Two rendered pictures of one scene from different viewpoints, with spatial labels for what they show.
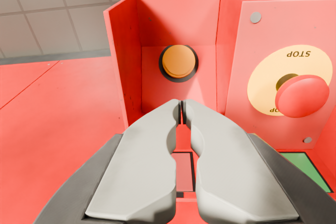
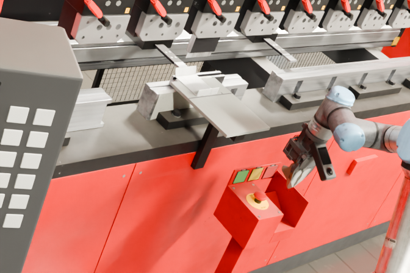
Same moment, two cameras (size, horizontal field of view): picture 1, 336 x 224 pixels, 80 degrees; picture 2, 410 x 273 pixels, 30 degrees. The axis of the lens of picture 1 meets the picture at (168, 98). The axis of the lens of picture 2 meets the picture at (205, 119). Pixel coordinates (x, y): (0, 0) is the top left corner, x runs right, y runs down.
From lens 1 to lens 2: 2.24 m
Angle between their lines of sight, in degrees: 42
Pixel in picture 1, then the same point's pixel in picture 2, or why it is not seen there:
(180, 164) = (266, 174)
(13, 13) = not seen: outside the picture
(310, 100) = (260, 194)
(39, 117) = not seen: hidden behind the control
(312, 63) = (258, 206)
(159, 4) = (287, 226)
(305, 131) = (237, 190)
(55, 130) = not seen: hidden behind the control
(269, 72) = (264, 203)
